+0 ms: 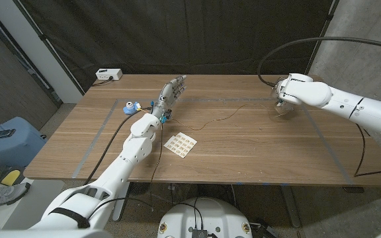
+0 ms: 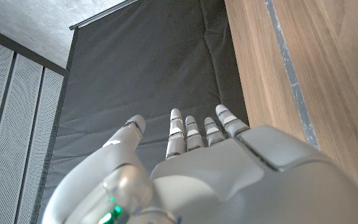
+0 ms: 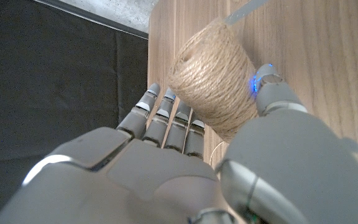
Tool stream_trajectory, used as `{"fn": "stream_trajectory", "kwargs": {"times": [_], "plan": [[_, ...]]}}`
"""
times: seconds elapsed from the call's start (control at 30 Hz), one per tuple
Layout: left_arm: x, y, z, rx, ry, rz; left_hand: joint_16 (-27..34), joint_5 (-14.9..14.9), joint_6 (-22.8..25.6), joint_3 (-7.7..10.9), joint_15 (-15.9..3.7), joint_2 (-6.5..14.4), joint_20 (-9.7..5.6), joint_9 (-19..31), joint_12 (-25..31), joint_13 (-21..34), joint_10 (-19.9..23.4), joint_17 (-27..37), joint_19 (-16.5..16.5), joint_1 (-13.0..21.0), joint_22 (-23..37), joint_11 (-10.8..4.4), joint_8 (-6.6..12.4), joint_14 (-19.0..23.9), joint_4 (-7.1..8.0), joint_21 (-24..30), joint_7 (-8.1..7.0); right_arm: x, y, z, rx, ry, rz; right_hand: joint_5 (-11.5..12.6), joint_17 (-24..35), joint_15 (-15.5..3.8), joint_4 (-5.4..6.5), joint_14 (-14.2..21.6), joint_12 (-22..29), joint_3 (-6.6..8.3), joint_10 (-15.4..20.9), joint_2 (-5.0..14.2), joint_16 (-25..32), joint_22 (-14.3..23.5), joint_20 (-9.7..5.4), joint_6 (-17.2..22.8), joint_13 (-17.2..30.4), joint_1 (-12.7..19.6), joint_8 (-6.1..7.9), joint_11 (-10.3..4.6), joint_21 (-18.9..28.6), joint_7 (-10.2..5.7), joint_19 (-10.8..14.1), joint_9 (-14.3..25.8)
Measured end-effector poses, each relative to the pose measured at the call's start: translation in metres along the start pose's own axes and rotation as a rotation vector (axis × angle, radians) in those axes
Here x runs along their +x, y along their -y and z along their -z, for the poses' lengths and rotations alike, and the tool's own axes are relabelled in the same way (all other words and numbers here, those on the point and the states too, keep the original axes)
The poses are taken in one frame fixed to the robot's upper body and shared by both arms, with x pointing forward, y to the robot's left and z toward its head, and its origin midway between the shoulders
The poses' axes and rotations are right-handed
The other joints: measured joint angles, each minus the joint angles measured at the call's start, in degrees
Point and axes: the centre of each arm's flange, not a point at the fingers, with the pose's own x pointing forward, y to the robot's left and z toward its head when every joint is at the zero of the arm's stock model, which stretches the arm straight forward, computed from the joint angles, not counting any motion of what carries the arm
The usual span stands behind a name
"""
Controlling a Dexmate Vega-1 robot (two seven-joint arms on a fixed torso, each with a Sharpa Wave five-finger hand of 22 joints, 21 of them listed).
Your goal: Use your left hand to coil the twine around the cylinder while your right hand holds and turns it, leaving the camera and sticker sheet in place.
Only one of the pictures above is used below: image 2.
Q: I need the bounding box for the wooden panel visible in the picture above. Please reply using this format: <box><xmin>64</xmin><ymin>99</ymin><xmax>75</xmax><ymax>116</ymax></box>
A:
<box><xmin>264</xmin><ymin>0</ymin><xmax>319</xmax><ymax>149</ymax></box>

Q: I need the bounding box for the black backdrop curtain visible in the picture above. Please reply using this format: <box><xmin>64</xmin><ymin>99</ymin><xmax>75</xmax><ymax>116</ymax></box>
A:
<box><xmin>29</xmin><ymin>0</ymin><xmax>250</xmax><ymax>224</ymax></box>

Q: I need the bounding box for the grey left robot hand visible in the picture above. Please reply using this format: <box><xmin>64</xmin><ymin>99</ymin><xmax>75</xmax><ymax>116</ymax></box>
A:
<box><xmin>40</xmin><ymin>104</ymin><xmax>358</xmax><ymax>224</ymax></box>

